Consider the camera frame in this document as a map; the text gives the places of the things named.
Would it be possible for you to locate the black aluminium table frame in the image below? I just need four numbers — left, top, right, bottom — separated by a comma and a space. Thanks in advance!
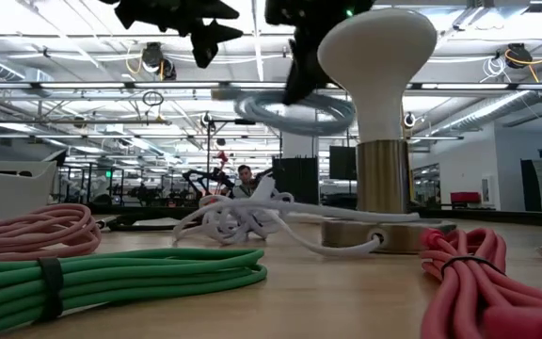
49, 202, 542, 229

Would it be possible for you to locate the light blue cable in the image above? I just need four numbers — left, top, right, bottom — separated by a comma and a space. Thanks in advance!
232, 89, 357, 137

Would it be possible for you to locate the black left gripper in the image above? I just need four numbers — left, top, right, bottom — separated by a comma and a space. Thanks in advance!
99, 0, 245, 70

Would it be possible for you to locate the red cable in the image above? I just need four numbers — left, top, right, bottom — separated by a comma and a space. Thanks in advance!
419, 228, 542, 339

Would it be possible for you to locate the red box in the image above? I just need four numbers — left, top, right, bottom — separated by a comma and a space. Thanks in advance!
450, 190, 483, 206

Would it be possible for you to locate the black cabinet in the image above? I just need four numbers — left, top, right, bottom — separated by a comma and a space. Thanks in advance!
272, 156, 320, 207

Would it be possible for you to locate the grey plastic bin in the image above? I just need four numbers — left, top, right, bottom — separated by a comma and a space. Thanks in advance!
0, 159, 58, 226

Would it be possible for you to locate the pink cable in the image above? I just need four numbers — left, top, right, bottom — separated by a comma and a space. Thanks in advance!
0, 202, 103, 264

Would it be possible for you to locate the silver ventilation duct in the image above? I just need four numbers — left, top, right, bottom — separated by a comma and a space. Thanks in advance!
428, 89, 535, 136

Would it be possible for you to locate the person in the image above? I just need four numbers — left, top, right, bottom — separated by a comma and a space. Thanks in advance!
231, 164, 257, 200

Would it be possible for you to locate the black gantry stand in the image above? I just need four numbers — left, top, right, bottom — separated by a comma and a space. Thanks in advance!
206, 118, 283, 208

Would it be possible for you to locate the black HDMI cable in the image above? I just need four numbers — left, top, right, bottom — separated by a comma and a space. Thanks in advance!
95, 214, 183, 233

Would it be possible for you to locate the black ceiling cable reel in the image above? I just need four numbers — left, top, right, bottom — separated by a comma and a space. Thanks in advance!
140, 40, 178, 82
505, 42, 534, 71

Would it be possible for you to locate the white bulb brass table lamp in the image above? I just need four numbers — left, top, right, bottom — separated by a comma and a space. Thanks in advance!
316, 7, 458, 255

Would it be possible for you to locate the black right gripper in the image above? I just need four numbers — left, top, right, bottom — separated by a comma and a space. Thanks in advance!
264, 0, 376, 107

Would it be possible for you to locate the green cable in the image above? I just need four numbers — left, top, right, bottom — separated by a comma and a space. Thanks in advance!
0, 248, 268, 338

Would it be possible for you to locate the black monitor screen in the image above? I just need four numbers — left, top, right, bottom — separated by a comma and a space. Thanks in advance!
329, 145, 359, 182

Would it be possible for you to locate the white lamp power cord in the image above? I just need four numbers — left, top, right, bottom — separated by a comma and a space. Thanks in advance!
171, 174, 422, 259

